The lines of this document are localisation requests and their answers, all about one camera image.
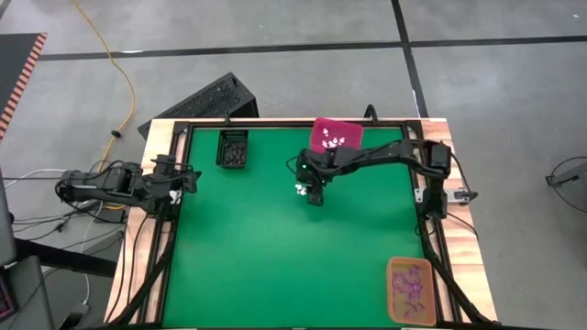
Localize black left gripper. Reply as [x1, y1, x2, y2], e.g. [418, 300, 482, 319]
[150, 154, 204, 196]

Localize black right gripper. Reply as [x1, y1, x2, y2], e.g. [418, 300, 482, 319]
[294, 148, 339, 208]

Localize black slotted plastic basket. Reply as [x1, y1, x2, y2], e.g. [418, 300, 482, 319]
[216, 129, 249, 170]

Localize pink plastic bin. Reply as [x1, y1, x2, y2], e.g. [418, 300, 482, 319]
[309, 115, 366, 156]

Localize black perforated computer case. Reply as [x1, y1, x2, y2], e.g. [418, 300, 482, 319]
[137, 71, 260, 138]

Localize black power adapter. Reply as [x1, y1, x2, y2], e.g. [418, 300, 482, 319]
[94, 208, 125, 225]

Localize green table mat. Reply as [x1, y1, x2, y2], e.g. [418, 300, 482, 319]
[162, 126, 426, 327]

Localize orange plastic bin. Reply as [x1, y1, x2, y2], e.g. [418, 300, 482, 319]
[386, 256, 438, 327]

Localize black floor beam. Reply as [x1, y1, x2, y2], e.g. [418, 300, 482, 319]
[13, 236, 118, 279]

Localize grey upright panel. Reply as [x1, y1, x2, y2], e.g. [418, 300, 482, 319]
[0, 169, 19, 267]

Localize grey box with screen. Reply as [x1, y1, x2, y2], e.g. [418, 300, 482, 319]
[0, 255, 56, 330]

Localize black orange-striped floor mat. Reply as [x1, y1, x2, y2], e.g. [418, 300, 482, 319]
[0, 31, 50, 138]

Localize grey stand base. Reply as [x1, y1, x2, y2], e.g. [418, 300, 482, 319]
[545, 158, 587, 189]

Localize black metal table frame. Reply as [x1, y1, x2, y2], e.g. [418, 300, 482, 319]
[107, 117, 494, 330]

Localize yellow power cable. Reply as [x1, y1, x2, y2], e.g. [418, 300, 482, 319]
[71, 0, 138, 171]

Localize white floor cable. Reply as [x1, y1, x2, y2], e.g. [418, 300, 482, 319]
[78, 196, 105, 306]

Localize black looped floor cable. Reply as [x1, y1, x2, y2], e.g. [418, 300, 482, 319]
[544, 155, 587, 216]

